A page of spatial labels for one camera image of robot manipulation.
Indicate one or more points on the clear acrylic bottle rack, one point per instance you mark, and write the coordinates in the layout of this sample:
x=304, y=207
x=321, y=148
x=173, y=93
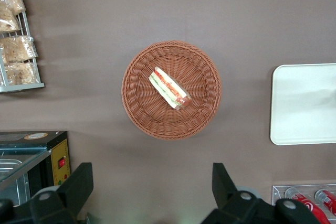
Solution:
x=278, y=195

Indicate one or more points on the black food warmer cabinet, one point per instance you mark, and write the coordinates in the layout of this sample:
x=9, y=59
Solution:
x=31, y=155

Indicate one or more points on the brown round wicker basket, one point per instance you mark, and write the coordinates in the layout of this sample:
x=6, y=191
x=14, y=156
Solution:
x=147, y=113

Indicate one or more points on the wrapped triangle sandwich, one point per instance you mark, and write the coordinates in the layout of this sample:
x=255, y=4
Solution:
x=168, y=89

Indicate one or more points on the beige plastic tray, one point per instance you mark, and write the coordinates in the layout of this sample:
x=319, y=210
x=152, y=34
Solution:
x=302, y=103

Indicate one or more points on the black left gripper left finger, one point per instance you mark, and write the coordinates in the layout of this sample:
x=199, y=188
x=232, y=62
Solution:
x=78, y=190

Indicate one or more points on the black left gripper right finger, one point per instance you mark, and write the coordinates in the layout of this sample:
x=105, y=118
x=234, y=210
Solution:
x=225, y=197

